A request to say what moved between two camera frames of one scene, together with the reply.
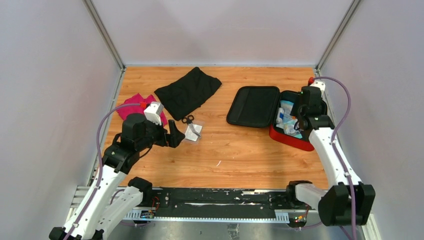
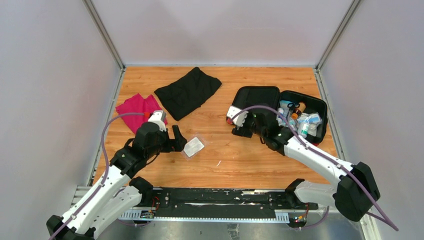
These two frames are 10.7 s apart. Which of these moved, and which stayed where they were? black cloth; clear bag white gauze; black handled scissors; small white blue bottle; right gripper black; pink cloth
Moved: clear bag white gauze; right gripper black; black handled scissors
Stayed: pink cloth; black cloth; small white blue bottle
